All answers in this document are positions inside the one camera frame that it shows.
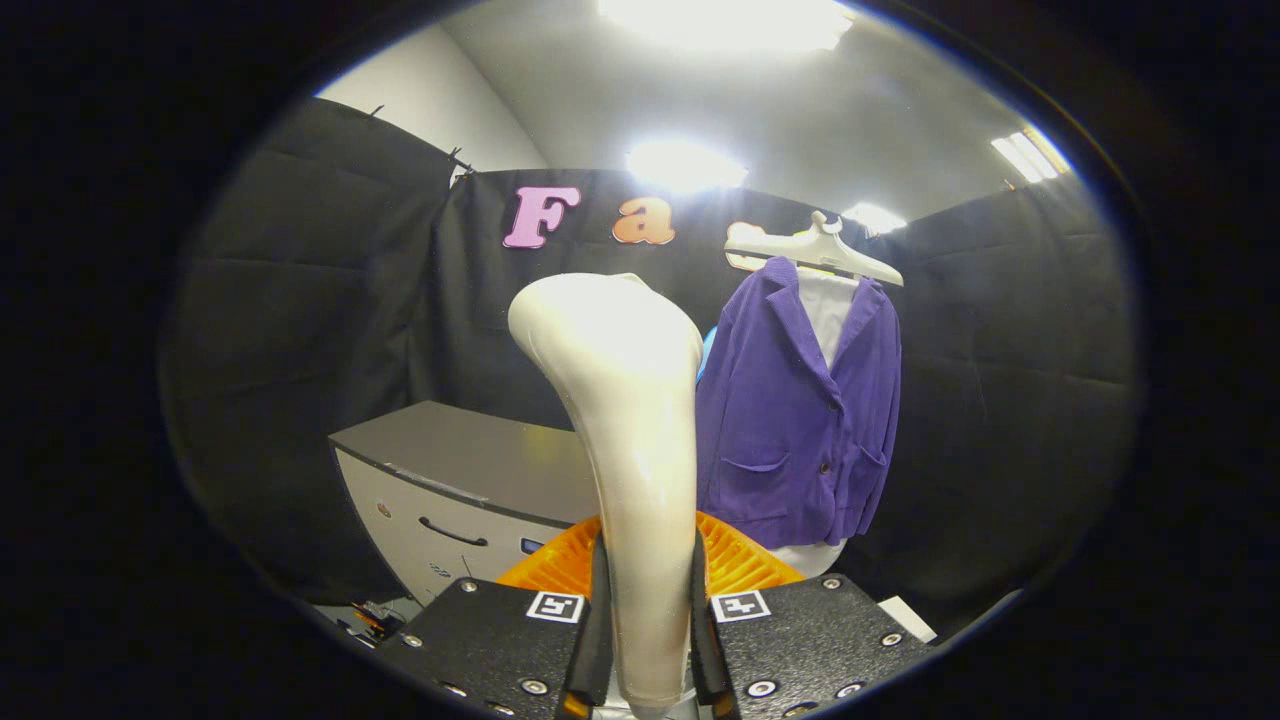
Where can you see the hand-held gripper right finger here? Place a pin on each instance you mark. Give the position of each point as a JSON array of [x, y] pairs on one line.
[[708, 650]]

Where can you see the white mannequin torso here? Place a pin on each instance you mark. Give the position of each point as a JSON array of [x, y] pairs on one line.
[[828, 310]]

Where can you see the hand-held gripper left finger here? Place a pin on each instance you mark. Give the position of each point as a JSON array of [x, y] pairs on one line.
[[592, 660]]

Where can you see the white plastic clothes hanger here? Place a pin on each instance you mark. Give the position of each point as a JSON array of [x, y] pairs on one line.
[[810, 245]]

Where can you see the white garment steamer head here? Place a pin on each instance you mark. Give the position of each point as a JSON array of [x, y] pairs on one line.
[[630, 420]]

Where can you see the grey cabinet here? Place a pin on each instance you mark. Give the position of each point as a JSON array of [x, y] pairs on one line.
[[470, 450]]

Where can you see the ceiling light panel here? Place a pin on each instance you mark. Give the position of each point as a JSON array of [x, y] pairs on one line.
[[1030, 155], [685, 166], [730, 20], [875, 218]]

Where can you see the black backdrop cloth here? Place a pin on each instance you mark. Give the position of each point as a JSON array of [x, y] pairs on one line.
[[1000, 400]]

